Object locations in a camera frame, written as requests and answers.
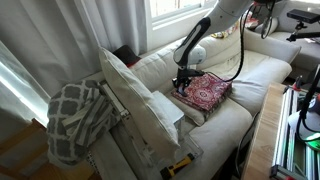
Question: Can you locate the white curtain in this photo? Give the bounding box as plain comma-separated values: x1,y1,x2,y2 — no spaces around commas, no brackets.
0,0,149,128

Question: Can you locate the black camera on stand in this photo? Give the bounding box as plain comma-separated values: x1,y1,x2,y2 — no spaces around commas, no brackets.
283,8,320,43

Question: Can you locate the white rectangular pillow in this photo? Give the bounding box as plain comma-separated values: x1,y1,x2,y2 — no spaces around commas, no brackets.
98,46,181,161

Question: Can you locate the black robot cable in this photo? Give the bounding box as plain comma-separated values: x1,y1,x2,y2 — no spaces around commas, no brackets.
204,0,275,84

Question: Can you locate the light wooden table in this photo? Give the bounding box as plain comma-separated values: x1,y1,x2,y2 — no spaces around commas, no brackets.
240,82,288,180

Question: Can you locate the aluminium frame rack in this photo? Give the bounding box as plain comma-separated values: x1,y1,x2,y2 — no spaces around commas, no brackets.
269,84,320,180

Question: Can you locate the flat beige cushion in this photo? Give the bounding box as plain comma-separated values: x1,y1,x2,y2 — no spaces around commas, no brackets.
165,93,214,128

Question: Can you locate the floral cushion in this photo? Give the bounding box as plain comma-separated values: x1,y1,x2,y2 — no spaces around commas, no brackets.
211,13,259,39

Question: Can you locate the white framed window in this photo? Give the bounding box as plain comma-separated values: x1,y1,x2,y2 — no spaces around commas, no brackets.
143,0,221,53

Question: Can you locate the grey white patterned blanket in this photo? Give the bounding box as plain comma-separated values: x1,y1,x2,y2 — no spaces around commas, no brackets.
45,79,121,167

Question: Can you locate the beige fabric sofa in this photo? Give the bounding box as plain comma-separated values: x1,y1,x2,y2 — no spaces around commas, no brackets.
83,24,303,180

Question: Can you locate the grey sofa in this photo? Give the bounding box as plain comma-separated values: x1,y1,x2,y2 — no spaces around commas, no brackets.
256,0,320,81

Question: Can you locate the yellow and black tool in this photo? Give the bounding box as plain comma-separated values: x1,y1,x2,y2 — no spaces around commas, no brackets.
159,152,196,179

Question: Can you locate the black power cable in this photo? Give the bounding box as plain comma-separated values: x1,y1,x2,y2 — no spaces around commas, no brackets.
233,113,261,178

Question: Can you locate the brown wooden stool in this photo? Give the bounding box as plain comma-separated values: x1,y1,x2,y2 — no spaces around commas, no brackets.
0,118,96,180

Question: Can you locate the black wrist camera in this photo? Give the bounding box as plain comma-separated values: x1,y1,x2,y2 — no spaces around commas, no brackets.
189,68,207,78

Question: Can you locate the red and black clamp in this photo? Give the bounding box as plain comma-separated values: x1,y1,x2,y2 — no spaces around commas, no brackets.
283,75,304,94

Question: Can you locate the red patterned cushion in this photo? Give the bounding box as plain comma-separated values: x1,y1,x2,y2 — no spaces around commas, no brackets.
171,73,234,114

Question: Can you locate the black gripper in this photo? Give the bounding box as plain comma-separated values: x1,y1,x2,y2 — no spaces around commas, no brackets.
172,68,194,98

